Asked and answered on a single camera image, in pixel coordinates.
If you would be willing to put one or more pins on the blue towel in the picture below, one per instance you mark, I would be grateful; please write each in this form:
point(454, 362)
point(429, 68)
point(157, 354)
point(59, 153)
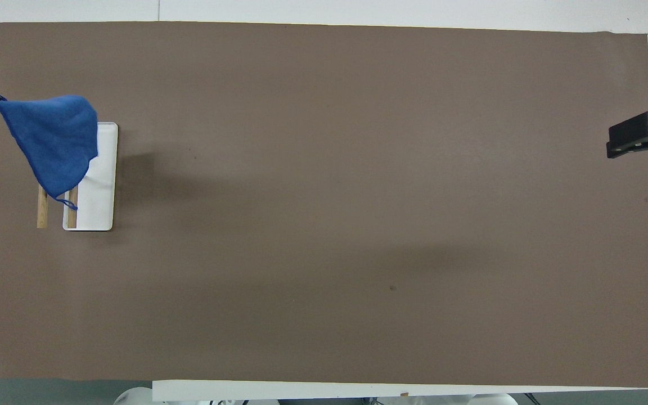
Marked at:
point(54, 138)

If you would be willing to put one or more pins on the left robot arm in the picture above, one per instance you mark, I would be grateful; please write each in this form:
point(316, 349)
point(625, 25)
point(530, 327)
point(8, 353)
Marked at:
point(133, 397)

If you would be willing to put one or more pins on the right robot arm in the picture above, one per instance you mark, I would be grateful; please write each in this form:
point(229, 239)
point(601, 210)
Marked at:
point(487, 400)

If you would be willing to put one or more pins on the white and wood towel rack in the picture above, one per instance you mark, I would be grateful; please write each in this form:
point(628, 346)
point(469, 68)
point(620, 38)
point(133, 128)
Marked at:
point(102, 185)

